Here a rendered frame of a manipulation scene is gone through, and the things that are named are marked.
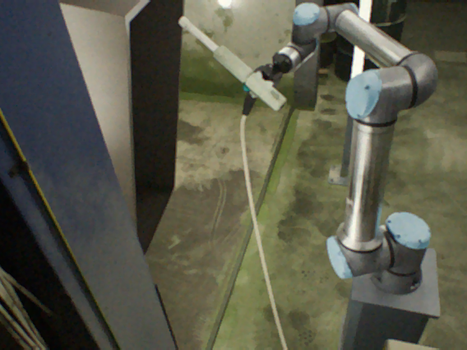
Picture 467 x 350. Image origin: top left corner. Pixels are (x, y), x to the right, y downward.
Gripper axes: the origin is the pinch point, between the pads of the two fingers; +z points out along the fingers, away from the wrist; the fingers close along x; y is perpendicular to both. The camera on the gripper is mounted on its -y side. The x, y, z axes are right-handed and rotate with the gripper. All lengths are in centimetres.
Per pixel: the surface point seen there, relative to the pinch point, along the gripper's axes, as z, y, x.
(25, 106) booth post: 77, -79, -5
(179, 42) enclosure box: -8.4, 20.1, 41.1
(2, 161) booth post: 82, -78, -9
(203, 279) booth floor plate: 35, 117, -32
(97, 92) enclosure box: 44, -9, 28
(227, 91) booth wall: -114, 188, 63
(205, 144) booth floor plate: -54, 172, 38
